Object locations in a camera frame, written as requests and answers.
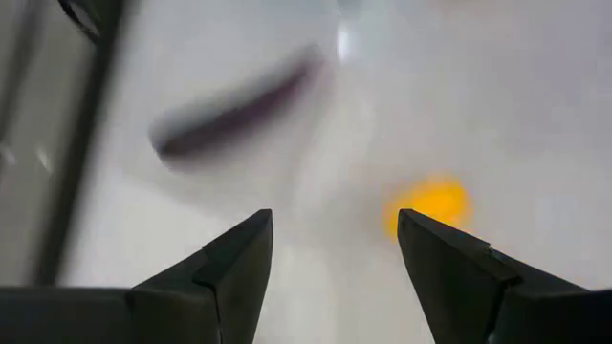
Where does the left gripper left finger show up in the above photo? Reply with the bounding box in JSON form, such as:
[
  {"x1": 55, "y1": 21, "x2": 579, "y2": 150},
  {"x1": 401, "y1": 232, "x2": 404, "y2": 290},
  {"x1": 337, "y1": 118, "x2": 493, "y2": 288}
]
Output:
[{"x1": 124, "y1": 207, "x2": 275, "y2": 344}]

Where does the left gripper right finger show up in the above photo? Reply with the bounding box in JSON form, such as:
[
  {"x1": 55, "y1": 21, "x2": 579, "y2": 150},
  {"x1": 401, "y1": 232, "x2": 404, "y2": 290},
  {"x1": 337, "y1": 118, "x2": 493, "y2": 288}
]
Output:
[{"x1": 397, "y1": 207, "x2": 594, "y2": 344}]

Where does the yellow mango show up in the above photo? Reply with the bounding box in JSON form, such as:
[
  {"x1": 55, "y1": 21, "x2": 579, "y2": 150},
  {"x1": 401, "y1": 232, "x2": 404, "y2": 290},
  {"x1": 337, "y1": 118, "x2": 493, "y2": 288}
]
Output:
[{"x1": 382, "y1": 172, "x2": 475, "y2": 240}]

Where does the small purple eggplant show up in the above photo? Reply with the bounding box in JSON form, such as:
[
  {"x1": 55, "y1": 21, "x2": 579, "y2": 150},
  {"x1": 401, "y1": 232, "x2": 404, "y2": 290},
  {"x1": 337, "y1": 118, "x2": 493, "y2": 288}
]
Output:
[{"x1": 148, "y1": 45, "x2": 329, "y2": 166}]

